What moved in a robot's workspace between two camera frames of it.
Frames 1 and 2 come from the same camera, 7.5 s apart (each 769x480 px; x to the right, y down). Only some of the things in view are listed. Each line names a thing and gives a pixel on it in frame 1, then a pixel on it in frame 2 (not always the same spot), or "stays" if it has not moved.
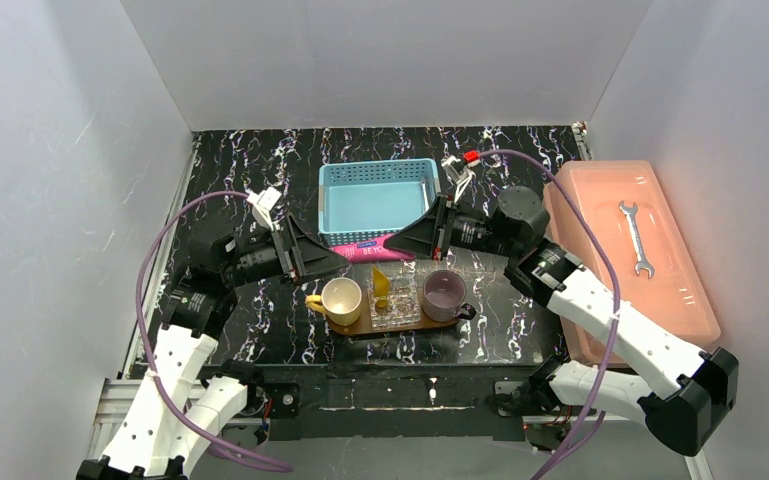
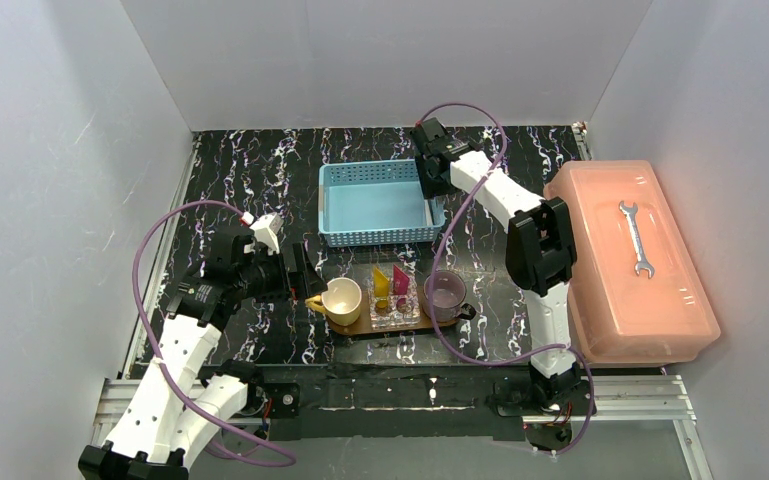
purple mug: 443,296 stays
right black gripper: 441,228 → 430,163
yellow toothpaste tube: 381,288 stays
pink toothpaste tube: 374,251 → 400,288
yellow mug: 340,299 stays
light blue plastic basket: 365,201 stays
